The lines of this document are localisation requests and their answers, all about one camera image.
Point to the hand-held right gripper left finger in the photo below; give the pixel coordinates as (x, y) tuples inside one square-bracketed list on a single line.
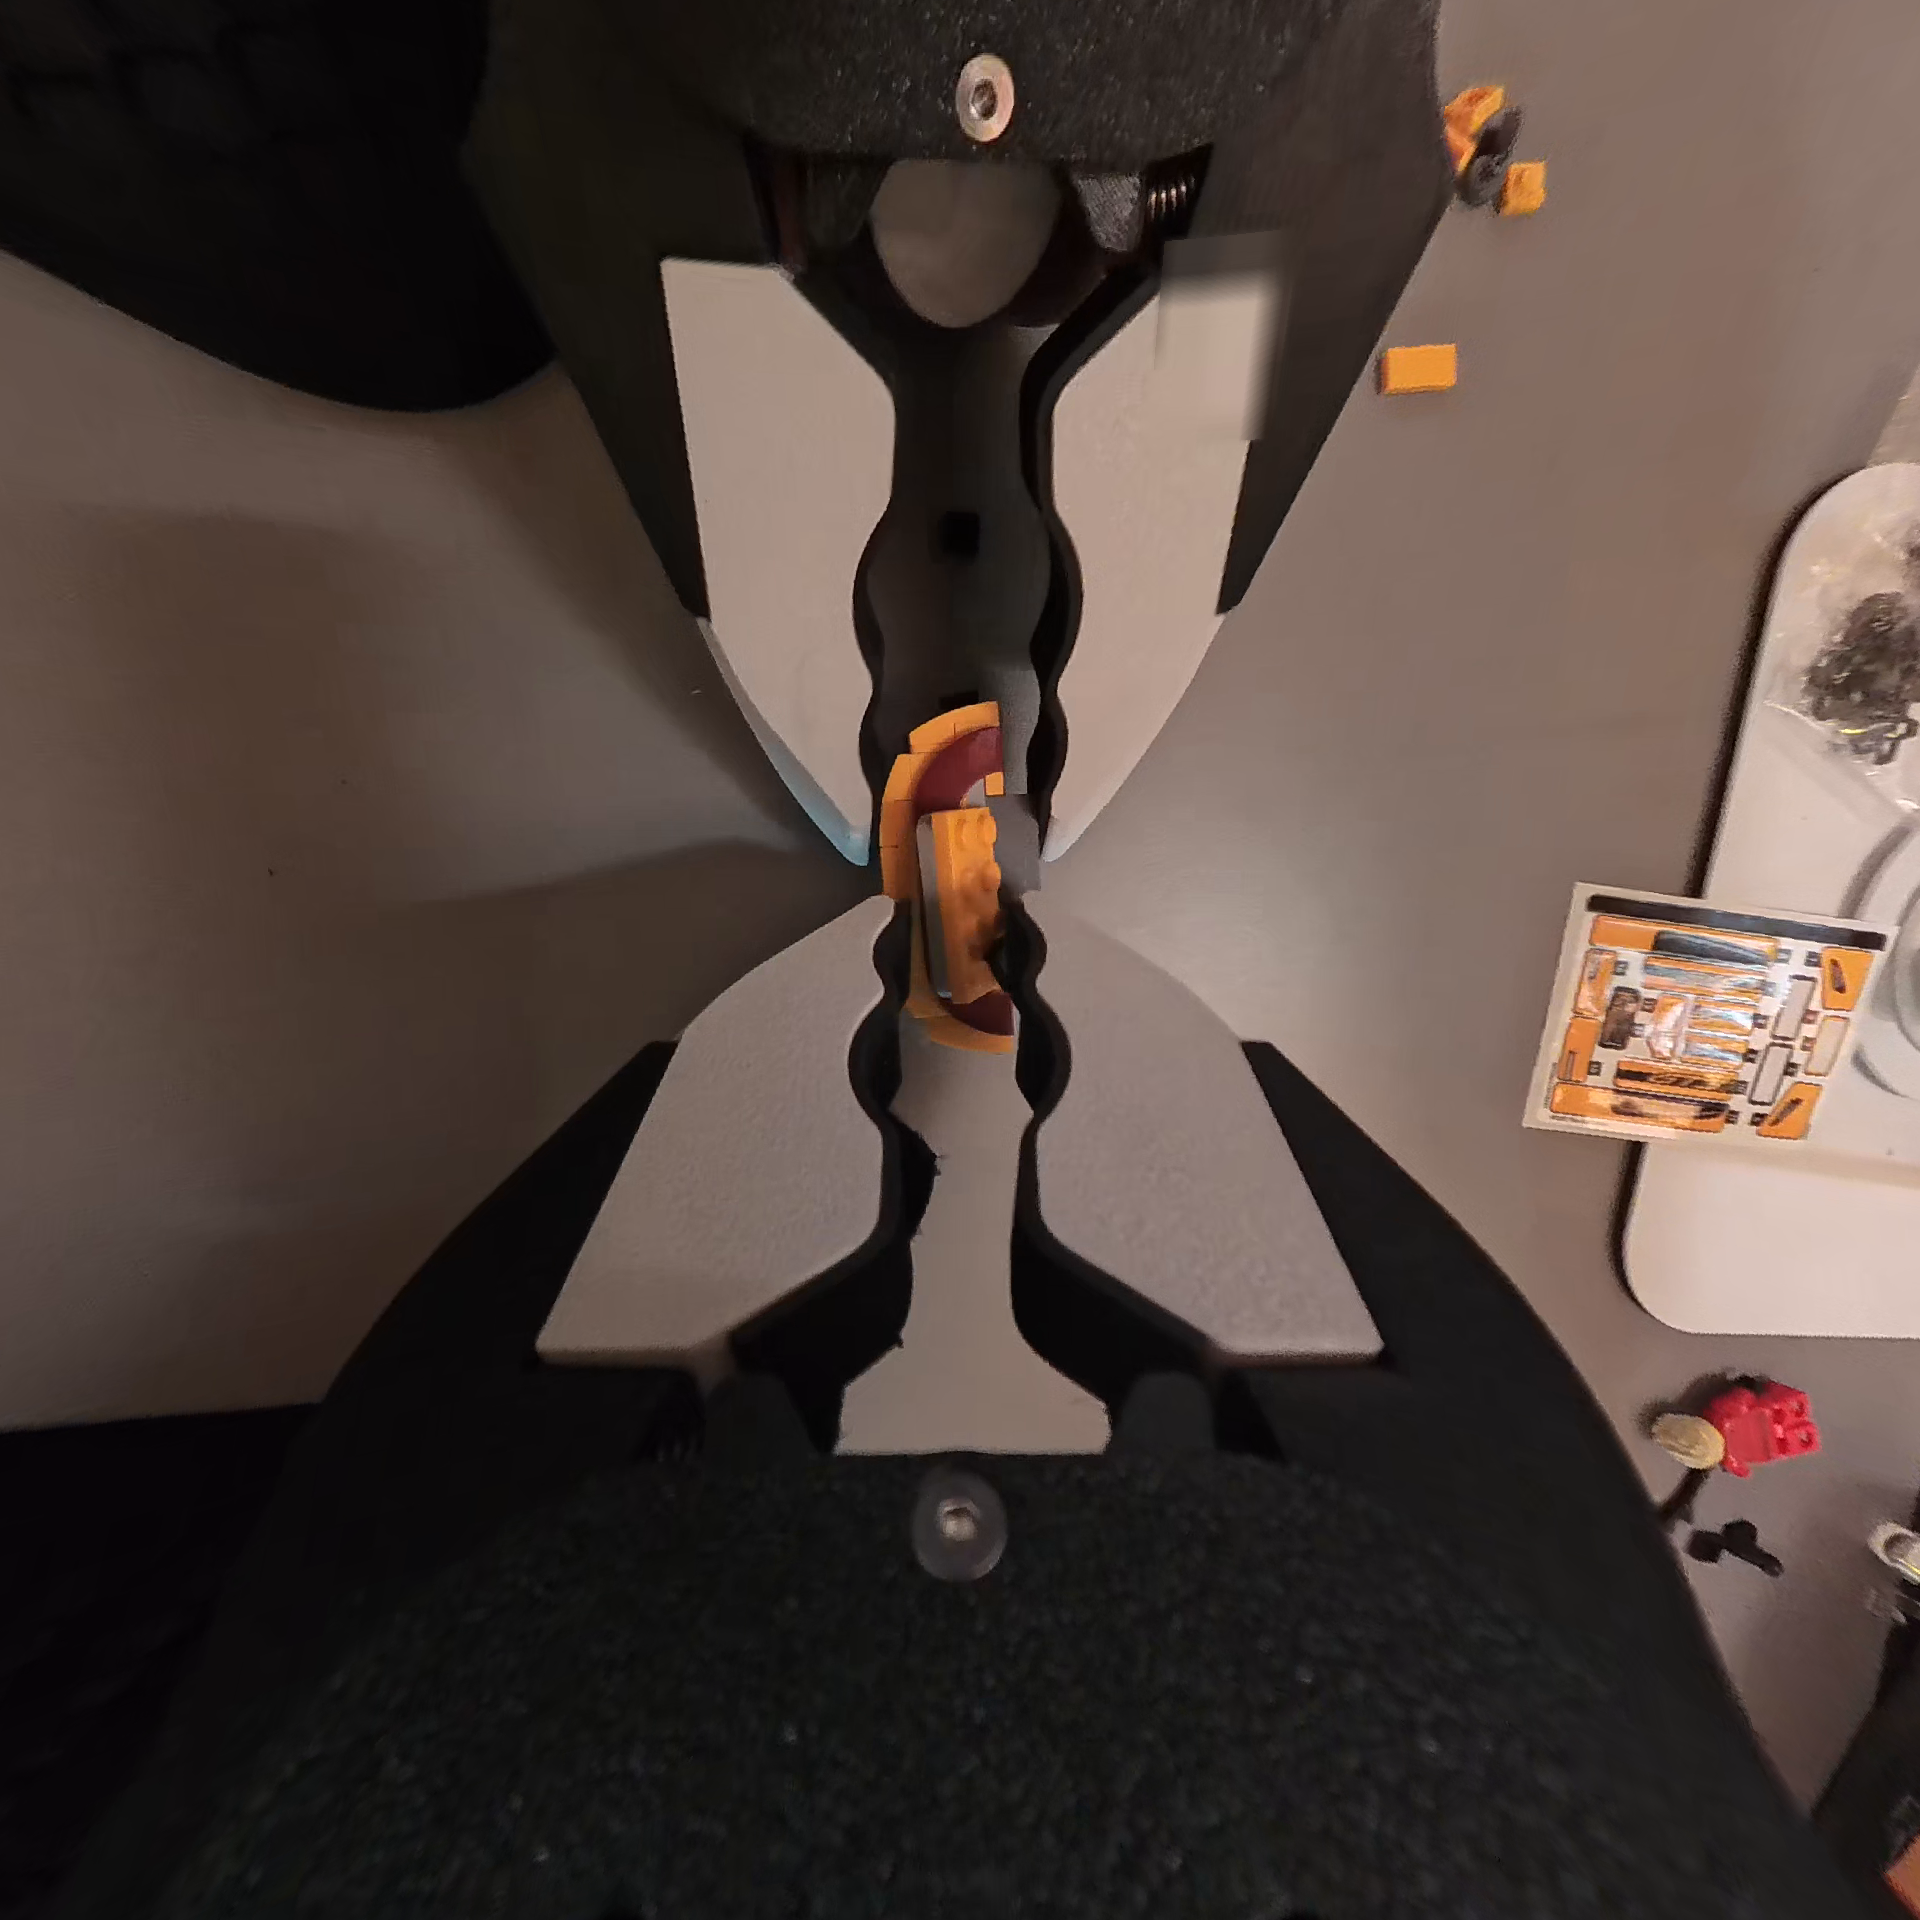
[(720, 1186)]

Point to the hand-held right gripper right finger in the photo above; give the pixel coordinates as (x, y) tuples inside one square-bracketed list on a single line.
[(1185, 1186)]

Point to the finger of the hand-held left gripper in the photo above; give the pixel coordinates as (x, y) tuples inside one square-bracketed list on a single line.
[(1146, 569), (766, 482)]

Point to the orange lego wheel arch assembly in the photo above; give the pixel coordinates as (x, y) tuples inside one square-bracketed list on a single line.
[(961, 862)]

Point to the orange flat lego tile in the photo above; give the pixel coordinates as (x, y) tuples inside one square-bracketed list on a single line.
[(1421, 371)]

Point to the small orange lego piece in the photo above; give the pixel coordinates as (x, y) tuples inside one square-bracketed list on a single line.
[(1464, 116), (1526, 191)]

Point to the thin black lego axle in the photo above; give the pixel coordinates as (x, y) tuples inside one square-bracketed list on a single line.
[(1678, 1505)]

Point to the red lego piece tan disc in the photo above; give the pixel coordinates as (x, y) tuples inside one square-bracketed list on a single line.
[(1763, 1424)]

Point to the orange sticker sheet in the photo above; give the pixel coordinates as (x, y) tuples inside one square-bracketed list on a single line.
[(1692, 1021)]

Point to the white plastic tray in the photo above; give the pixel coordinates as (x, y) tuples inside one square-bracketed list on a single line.
[(1724, 1233)]

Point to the clear bag of black pieces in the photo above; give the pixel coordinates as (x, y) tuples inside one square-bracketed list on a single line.
[(1869, 660)]

